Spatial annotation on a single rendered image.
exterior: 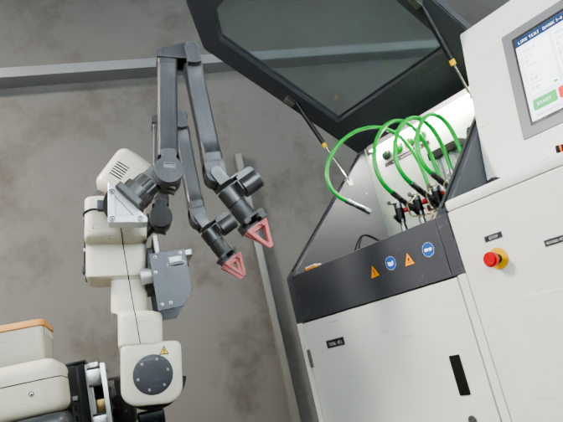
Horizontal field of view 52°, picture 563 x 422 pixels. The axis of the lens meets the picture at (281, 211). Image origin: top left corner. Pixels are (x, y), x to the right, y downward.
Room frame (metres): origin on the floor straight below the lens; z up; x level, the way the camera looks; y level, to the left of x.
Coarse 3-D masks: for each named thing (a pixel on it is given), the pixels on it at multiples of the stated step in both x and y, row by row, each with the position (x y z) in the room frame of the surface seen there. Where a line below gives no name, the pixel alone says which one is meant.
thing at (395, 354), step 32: (448, 288) 1.51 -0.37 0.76; (320, 320) 1.90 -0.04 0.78; (352, 320) 1.79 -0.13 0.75; (384, 320) 1.70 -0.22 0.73; (416, 320) 1.61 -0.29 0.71; (448, 320) 1.53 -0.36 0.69; (320, 352) 1.93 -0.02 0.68; (352, 352) 1.82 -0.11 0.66; (384, 352) 1.72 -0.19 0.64; (416, 352) 1.63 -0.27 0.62; (448, 352) 1.55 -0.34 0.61; (480, 352) 1.49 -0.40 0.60; (320, 384) 1.96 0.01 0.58; (352, 384) 1.84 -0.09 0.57; (384, 384) 1.75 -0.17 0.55; (416, 384) 1.65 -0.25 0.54; (448, 384) 1.57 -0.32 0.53; (480, 384) 1.50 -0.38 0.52; (352, 416) 1.87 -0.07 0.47; (384, 416) 1.77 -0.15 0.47; (416, 416) 1.68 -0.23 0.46; (448, 416) 1.60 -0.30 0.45; (480, 416) 1.52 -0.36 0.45
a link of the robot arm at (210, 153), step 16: (192, 48) 1.48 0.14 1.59; (192, 64) 1.49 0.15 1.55; (192, 80) 1.51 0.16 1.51; (192, 96) 1.51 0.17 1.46; (208, 96) 1.52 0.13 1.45; (192, 112) 1.52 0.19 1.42; (208, 112) 1.51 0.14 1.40; (208, 128) 1.51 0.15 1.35; (208, 144) 1.51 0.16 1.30; (208, 160) 1.50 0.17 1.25; (224, 160) 1.51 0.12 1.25; (208, 176) 1.50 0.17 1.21
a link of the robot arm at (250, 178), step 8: (216, 168) 1.50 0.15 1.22; (248, 168) 1.55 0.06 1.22; (216, 176) 1.50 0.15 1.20; (224, 176) 1.50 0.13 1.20; (232, 176) 1.52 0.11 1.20; (240, 176) 1.54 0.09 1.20; (248, 176) 1.54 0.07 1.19; (256, 176) 1.54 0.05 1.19; (224, 184) 1.52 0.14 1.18; (248, 184) 1.53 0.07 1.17; (256, 184) 1.55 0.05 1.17; (216, 192) 1.56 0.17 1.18; (248, 192) 1.54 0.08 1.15
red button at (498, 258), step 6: (492, 252) 1.35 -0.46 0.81; (498, 252) 1.38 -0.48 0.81; (504, 252) 1.37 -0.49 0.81; (486, 258) 1.36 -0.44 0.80; (492, 258) 1.35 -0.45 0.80; (498, 258) 1.35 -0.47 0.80; (504, 258) 1.37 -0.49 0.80; (486, 264) 1.37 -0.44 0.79; (492, 264) 1.36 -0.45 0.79; (498, 264) 1.38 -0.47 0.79; (504, 264) 1.37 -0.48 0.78
